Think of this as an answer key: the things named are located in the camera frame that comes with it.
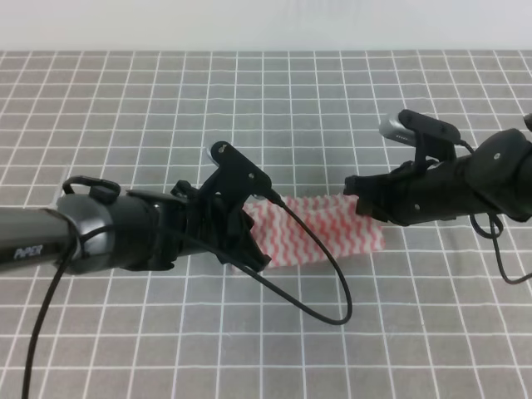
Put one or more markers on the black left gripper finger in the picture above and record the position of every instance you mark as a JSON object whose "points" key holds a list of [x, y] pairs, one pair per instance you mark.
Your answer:
{"points": [[250, 254]]}

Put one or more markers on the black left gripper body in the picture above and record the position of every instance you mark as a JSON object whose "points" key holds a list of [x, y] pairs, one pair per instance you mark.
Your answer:
{"points": [[208, 219]]}

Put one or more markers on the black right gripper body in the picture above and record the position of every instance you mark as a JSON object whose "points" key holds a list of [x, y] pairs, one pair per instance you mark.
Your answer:
{"points": [[390, 198]]}

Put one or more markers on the pink white wavy towel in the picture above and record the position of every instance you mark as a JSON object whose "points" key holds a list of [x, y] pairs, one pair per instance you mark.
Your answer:
{"points": [[332, 218]]}

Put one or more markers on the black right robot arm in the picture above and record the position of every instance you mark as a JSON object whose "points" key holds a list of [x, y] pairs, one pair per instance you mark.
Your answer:
{"points": [[495, 178]]}

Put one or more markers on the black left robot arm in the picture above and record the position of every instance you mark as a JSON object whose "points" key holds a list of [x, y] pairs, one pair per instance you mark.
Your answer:
{"points": [[96, 228]]}

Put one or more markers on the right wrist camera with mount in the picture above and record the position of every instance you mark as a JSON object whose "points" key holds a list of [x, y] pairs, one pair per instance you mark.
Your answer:
{"points": [[433, 140]]}

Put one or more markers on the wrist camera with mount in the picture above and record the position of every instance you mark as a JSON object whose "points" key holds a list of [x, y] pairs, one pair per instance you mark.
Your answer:
{"points": [[433, 140], [236, 177]]}

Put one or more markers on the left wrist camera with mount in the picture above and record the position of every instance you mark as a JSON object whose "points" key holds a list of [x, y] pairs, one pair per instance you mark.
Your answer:
{"points": [[236, 177]]}

